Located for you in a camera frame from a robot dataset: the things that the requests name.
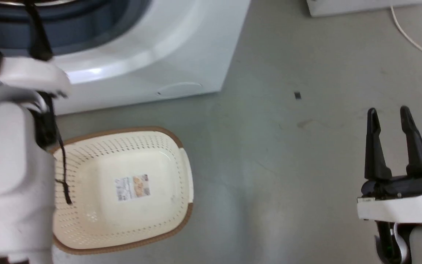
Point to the white appliance base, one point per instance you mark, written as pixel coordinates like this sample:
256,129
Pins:
357,6

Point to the cream perforated plastic laundry basket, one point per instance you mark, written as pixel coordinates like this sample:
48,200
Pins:
123,220

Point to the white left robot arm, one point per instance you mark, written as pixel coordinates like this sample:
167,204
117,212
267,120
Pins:
9,190

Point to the paper product label sticker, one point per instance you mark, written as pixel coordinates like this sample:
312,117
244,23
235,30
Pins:
132,187

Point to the dark grey door gasket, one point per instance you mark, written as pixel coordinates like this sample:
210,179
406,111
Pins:
86,22

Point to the steel washing machine drum rim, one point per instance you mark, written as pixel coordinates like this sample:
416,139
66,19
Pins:
31,2

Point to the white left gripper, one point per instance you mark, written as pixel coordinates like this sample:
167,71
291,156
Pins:
24,77

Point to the white front-load washing machine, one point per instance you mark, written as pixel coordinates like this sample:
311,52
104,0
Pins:
181,44

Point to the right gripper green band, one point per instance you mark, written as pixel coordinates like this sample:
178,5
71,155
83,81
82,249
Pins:
401,205

